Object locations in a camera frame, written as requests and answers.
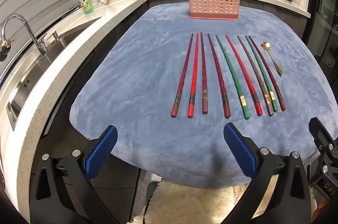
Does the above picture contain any small gold spoon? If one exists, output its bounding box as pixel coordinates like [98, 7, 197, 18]
[261, 41, 283, 75]

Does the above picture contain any green chopstick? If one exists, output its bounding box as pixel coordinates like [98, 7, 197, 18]
[215, 34, 250, 119]
[245, 35, 278, 113]

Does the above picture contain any chrome faucet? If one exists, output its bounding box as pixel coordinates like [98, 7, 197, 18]
[2, 15, 48, 56]

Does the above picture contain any stainless steel sink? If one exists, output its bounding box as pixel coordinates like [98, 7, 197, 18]
[0, 17, 102, 132]

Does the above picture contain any dark red chopstick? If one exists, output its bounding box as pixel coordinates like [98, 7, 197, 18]
[200, 32, 208, 114]
[171, 33, 194, 117]
[207, 33, 231, 118]

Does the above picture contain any maroon chopstick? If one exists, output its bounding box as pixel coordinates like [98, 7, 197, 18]
[248, 36, 287, 111]

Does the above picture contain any blue plush mat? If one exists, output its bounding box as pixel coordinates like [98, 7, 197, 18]
[69, 1, 338, 189]

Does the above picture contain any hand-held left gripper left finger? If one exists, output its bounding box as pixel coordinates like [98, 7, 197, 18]
[30, 125, 124, 224]

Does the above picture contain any dark glass door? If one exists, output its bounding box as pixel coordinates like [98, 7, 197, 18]
[302, 0, 338, 70]

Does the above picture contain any green dish soap bottle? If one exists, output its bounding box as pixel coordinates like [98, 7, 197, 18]
[80, 0, 95, 15]

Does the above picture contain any bright red chopstick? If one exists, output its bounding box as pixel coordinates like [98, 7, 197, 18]
[187, 33, 199, 118]
[225, 34, 263, 117]

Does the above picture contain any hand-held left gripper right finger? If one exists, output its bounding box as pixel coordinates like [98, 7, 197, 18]
[219, 122, 312, 224]

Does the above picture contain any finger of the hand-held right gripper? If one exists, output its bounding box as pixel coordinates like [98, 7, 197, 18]
[309, 117, 338, 177]

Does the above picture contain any brown chopstick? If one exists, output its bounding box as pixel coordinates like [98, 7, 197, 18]
[237, 35, 274, 116]

